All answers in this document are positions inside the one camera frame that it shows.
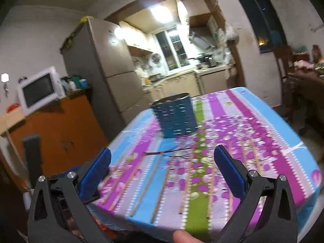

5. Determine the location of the orange wooden cabinet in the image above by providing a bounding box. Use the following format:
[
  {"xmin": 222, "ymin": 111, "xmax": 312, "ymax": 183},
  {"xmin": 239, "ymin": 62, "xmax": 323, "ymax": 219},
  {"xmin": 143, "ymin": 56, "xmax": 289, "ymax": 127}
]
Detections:
[{"xmin": 1, "ymin": 87, "xmax": 108, "ymax": 177}]

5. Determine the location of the dark window with blue frame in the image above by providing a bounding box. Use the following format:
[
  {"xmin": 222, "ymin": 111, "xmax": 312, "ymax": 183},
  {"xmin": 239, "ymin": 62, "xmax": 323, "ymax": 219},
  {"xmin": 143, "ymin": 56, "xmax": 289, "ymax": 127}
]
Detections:
[{"xmin": 239, "ymin": 0, "xmax": 287, "ymax": 53}]

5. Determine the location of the person's fingertip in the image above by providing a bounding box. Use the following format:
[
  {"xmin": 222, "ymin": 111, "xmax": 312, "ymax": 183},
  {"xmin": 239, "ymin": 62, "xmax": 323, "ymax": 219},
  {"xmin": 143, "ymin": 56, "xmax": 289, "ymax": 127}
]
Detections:
[{"xmin": 173, "ymin": 230, "xmax": 203, "ymax": 243}]

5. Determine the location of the dark wooden dining table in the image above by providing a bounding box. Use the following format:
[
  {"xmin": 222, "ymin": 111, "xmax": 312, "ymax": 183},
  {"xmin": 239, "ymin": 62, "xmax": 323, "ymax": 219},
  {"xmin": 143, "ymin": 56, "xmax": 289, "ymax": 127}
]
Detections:
[{"xmin": 288, "ymin": 69, "xmax": 323, "ymax": 138}]

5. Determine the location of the white plastic bag hanging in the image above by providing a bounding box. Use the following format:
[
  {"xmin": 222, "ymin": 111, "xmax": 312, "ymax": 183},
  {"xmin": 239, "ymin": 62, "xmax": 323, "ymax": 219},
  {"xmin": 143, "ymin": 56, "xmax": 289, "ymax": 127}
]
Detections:
[{"xmin": 225, "ymin": 22, "xmax": 239, "ymax": 41}]

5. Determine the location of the wooden dining chair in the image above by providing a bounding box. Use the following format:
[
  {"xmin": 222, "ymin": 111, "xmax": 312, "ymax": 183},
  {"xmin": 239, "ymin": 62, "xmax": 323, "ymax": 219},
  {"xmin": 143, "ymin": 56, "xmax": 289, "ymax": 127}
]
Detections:
[{"xmin": 273, "ymin": 45, "xmax": 293, "ymax": 120}]

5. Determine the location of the steel range hood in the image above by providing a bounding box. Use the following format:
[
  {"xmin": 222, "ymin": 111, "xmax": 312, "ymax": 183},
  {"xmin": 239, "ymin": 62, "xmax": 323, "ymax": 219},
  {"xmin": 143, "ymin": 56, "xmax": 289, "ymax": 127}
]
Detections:
[{"xmin": 189, "ymin": 28, "xmax": 216, "ymax": 52}]

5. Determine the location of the white microwave oven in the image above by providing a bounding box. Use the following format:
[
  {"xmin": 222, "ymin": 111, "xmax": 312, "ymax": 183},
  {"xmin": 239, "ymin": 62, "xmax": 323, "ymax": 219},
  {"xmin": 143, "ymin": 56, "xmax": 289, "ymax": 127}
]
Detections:
[{"xmin": 16, "ymin": 66, "xmax": 66, "ymax": 117}]

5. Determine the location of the blue perforated utensil holder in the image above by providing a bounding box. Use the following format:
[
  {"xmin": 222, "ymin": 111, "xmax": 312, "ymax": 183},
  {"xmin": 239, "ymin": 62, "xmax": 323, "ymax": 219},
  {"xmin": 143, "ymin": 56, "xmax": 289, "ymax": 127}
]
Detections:
[{"xmin": 150, "ymin": 93, "xmax": 198, "ymax": 138}]

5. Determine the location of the silver refrigerator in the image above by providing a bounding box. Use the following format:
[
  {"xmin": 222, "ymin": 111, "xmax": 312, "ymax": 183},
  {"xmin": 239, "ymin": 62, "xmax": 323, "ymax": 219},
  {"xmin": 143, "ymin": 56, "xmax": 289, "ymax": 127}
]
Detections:
[{"xmin": 61, "ymin": 18, "xmax": 149, "ymax": 141}]

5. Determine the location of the colourful floral tablecloth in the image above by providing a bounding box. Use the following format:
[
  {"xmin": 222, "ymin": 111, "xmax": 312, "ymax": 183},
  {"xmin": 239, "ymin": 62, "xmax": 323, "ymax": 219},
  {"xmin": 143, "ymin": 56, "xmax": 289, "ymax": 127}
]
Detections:
[{"xmin": 88, "ymin": 87, "xmax": 322, "ymax": 241}]

